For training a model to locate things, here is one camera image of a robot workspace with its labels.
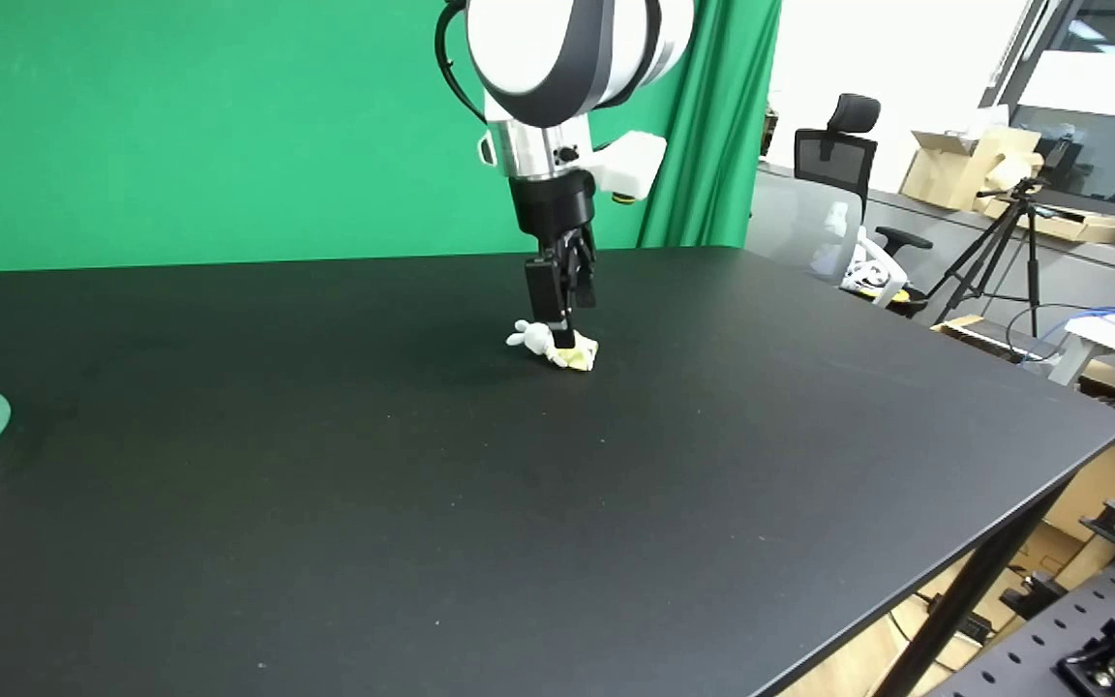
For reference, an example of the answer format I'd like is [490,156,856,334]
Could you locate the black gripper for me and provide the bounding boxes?
[507,171,601,353]

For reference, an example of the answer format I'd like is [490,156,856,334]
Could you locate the small white plush object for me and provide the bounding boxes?
[503,313,605,376]

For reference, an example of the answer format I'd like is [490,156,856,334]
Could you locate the grey rounded panel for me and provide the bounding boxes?
[744,167,865,287]

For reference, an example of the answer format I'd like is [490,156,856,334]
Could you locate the black office chair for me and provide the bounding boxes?
[789,87,935,259]

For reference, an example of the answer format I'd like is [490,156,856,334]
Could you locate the black white checkerboard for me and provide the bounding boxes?
[838,228,905,303]

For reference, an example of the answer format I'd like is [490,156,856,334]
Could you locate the green fabric backdrop curtain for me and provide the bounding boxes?
[0,0,784,278]

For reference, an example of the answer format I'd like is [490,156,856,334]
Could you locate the brown cardboard box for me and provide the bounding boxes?
[899,125,1045,218]

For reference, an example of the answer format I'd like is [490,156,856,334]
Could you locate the black table leg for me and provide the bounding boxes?
[869,477,1076,697]

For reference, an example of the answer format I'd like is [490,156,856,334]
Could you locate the black perforated breadboard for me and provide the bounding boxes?
[927,556,1115,697]

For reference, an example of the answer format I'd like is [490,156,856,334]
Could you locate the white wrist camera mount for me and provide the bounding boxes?
[576,128,672,210]

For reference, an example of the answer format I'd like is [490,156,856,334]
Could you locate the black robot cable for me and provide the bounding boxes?
[431,0,494,131]

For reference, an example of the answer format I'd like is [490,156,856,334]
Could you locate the black camera tripod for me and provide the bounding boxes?
[921,174,1053,343]

